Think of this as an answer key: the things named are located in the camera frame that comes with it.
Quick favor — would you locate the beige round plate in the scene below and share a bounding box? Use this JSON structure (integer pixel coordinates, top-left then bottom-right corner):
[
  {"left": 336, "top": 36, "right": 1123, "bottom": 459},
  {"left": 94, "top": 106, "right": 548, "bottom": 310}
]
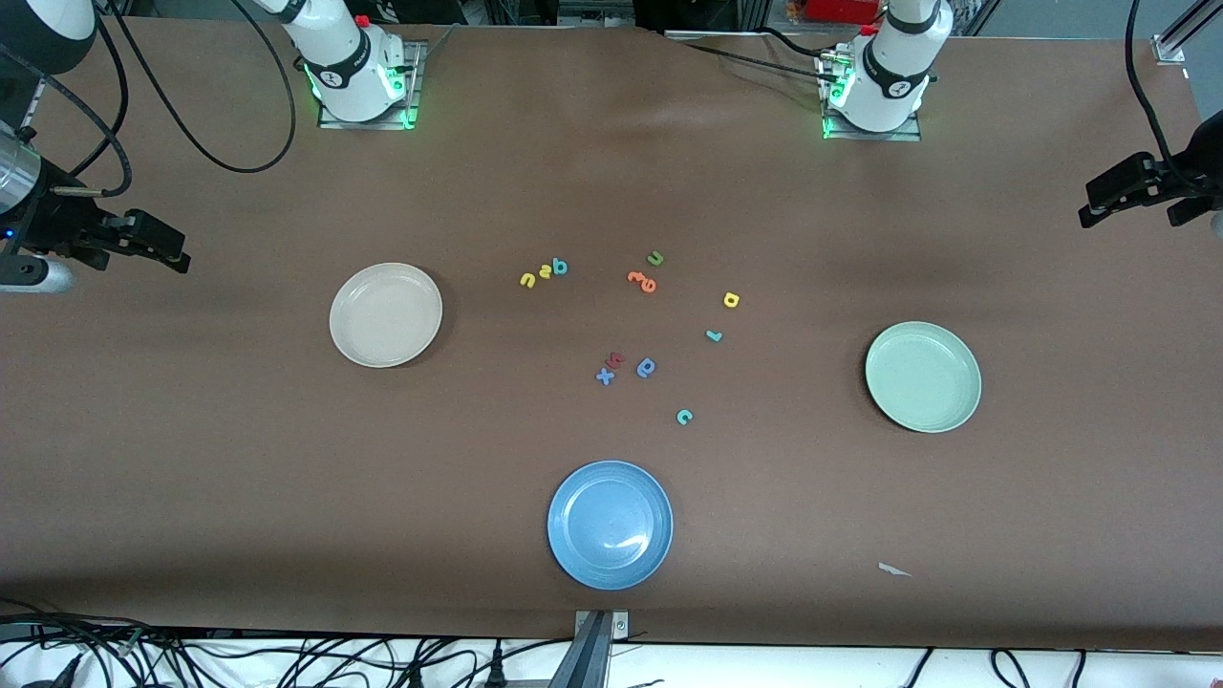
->
[{"left": 329, "top": 262, "right": 444, "bottom": 369}]

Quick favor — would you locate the green round plate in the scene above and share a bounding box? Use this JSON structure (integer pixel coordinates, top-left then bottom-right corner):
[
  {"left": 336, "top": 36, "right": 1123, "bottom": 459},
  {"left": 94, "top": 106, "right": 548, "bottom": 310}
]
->
[{"left": 865, "top": 321, "right": 983, "bottom": 434}]

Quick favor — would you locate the red box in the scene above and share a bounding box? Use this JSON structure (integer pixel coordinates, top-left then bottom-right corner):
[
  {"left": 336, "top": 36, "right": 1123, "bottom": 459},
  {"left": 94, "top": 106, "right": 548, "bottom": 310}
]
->
[{"left": 801, "top": 0, "right": 885, "bottom": 25}]

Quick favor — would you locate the black equipment box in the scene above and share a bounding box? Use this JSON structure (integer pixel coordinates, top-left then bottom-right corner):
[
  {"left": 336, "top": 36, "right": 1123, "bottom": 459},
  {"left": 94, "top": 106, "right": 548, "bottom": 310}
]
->
[{"left": 559, "top": 0, "right": 703, "bottom": 30}]

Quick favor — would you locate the blue round plate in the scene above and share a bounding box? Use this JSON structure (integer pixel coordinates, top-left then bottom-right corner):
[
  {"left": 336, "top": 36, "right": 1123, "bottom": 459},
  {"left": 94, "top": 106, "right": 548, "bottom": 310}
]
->
[{"left": 547, "top": 460, "right": 675, "bottom": 591}]

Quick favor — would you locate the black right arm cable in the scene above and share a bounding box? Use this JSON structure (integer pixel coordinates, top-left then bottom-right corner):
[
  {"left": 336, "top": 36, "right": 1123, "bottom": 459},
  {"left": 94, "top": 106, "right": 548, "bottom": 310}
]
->
[{"left": 0, "top": 0, "right": 297, "bottom": 197}]

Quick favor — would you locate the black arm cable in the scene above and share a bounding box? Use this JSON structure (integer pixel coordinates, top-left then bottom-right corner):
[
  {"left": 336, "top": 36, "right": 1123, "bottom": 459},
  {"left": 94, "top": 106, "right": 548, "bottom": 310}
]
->
[
  {"left": 1126, "top": 0, "right": 1191, "bottom": 183},
  {"left": 0, "top": 0, "right": 297, "bottom": 197}
]

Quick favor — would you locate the aluminium frame profile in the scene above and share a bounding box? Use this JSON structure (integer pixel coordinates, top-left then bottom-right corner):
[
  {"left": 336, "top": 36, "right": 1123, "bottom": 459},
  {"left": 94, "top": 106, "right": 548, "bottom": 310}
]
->
[{"left": 1151, "top": 0, "right": 1223, "bottom": 64}]

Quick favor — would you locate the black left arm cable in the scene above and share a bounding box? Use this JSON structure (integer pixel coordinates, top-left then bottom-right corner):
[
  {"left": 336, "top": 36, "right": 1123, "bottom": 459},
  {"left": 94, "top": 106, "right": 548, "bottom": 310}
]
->
[{"left": 1126, "top": 0, "right": 1191, "bottom": 183}]

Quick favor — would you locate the black base cable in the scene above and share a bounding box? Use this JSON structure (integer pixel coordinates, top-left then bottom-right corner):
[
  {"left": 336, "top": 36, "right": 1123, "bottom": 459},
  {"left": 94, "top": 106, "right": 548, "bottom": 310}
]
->
[
  {"left": 760, "top": 25, "right": 837, "bottom": 60},
  {"left": 669, "top": 38, "right": 842, "bottom": 89}
]

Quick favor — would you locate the grey metal table bracket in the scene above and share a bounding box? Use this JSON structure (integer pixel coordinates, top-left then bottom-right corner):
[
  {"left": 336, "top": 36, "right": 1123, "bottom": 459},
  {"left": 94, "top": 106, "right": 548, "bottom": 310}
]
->
[{"left": 547, "top": 610, "right": 632, "bottom": 688}]

